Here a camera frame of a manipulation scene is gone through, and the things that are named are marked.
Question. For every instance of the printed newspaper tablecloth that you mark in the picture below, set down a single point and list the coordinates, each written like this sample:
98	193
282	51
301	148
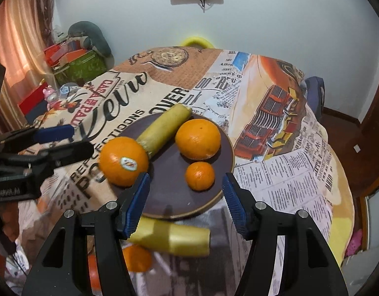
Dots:
269	175

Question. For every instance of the dark brown round plate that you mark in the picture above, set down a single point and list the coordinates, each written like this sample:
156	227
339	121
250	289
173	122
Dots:
174	191

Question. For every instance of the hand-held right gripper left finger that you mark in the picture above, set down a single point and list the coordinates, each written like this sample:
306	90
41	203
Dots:
136	205

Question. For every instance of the yellow-green banana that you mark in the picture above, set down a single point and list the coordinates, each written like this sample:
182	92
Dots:
174	237
164	126

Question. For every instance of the green patterned box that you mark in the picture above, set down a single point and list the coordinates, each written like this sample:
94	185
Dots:
83	66

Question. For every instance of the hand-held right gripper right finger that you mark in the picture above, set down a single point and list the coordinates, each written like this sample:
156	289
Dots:
236	205

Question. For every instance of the pink toy figure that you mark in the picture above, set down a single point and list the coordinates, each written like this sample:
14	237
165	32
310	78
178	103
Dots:
50	97

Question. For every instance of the grey neck pillow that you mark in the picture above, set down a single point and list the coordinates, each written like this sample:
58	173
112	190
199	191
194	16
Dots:
95	35

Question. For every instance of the pink striped curtain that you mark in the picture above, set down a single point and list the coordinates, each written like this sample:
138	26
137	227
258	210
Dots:
19	46

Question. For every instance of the large plain orange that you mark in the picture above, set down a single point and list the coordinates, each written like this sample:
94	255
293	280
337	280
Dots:
198	138

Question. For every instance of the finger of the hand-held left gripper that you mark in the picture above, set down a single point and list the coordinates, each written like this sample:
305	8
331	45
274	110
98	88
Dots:
53	133
70	152

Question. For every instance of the small tangerine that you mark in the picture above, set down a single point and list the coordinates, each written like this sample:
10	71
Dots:
200	176
137	259

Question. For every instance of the large orange with sticker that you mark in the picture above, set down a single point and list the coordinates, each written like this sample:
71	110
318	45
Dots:
121	160

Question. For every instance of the pink cloth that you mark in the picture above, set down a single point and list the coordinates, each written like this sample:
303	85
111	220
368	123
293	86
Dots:
354	243

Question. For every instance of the yellow chair back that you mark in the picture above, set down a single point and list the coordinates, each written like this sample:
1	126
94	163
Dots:
197	40

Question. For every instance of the red gift box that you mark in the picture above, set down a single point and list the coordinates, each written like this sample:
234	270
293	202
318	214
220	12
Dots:
61	52

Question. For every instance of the red flat box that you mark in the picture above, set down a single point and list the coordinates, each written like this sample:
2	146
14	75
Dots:
32	104

